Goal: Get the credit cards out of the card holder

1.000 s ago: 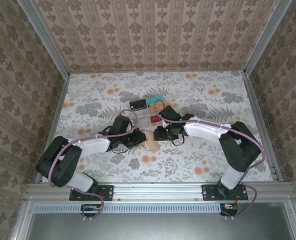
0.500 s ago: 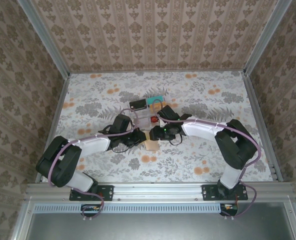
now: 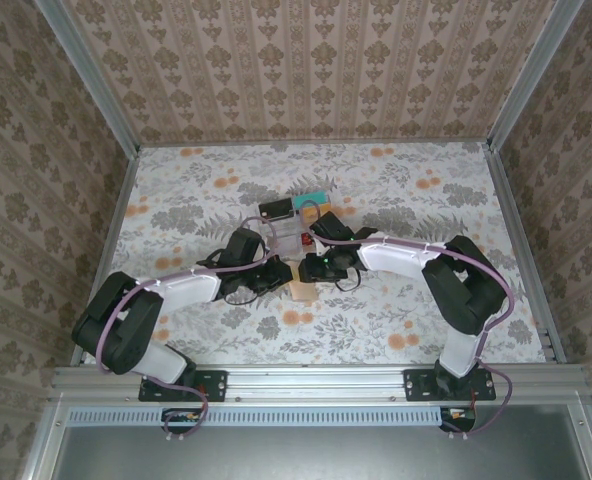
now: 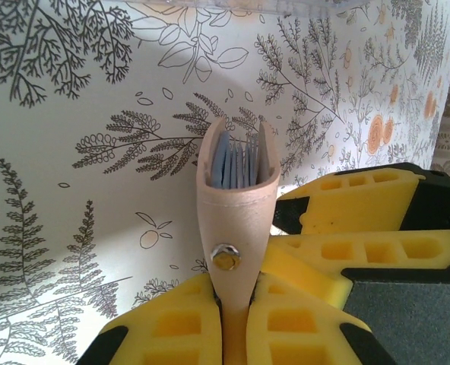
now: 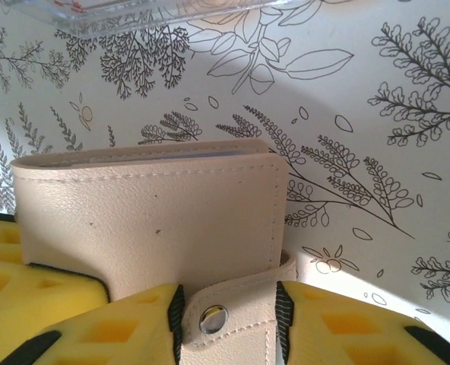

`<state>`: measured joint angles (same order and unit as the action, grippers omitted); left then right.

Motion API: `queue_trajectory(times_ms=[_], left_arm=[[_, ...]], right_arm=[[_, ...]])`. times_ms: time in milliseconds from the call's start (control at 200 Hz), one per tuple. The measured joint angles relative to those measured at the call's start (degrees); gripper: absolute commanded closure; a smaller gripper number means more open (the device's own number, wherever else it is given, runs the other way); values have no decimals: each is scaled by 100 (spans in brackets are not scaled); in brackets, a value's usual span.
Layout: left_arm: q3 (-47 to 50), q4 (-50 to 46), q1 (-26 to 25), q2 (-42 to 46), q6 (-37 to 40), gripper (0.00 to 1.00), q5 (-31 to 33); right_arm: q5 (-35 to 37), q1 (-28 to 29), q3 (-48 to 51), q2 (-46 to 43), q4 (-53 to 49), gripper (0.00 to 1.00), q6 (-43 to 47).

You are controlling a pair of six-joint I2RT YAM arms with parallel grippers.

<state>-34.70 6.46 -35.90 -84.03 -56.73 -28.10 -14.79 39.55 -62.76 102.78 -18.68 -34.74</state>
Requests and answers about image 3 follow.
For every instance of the aluminium corner post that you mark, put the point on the aluminium corner post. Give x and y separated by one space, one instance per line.
531 75
91 85

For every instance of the aluminium front beam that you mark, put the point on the aluminium front beam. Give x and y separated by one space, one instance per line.
316 382

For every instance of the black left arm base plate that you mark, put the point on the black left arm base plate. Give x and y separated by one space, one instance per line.
216 385

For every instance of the teal block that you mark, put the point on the teal block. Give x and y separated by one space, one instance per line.
311 197

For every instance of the grey metal panel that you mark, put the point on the grey metal panel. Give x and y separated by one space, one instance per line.
301 455

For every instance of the black card gold lines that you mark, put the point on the black card gold lines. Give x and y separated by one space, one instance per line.
276 207

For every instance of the orange wooden block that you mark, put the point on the orange wooden block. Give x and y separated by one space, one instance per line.
324 208

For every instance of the beige card holder wallet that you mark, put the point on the beige card holder wallet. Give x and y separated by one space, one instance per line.
306 290

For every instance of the aluminium table side rail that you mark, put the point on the aluminium table side rail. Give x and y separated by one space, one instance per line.
515 225
120 200

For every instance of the red card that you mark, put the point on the red card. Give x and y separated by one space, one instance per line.
306 241

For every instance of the clear acrylic card organizer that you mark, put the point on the clear acrylic card organizer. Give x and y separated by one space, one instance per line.
286 235

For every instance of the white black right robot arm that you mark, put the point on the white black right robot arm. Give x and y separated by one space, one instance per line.
396 260

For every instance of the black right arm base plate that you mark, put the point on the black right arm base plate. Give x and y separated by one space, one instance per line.
416 385

